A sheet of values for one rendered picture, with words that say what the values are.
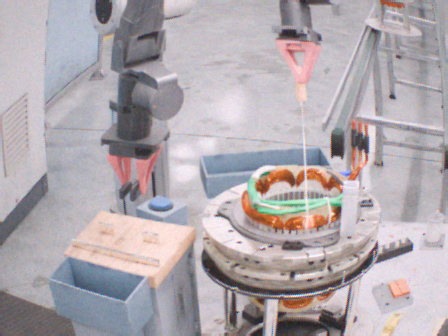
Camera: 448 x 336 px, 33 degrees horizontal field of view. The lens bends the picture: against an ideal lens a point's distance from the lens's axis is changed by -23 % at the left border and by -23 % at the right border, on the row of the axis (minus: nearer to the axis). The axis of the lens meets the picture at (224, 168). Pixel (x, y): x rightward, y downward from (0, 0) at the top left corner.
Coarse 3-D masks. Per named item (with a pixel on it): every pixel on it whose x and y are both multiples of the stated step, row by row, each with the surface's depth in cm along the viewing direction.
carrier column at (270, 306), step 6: (264, 300) 149; (270, 300) 148; (276, 300) 148; (264, 306) 150; (270, 306) 149; (276, 306) 149; (264, 312) 150; (270, 312) 149; (276, 312) 150; (264, 318) 151; (270, 318) 150; (276, 318) 151; (264, 324) 151; (270, 324) 150; (276, 324) 151; (264, 330) 152; (270, 330) 151
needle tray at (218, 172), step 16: (208, 160) 189; (224, 160) 189; (240, 160) 190; (256, 160) 190; (272, 160) 191; (288, 160) 191; (320, 160) 191; (208, 176) 179; (224, 176) 179; (240, 176) 180; (208, 192) 180
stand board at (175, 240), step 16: (96, 224) 160; (128, 224) 161; (144, 224) 161; (160, 224) 161; (80, 240) 154; (96, 240) 154; (112, 240) 154; (128, 240) 155; (160, 240) 155; (176, 240) 155; (192, 240) 159; (64, 256) 148; (80, 256) 148; (96, 256) 148; (160, 256) 150; (176, 256) 152; (144, 272) 144; (160, 272) 145
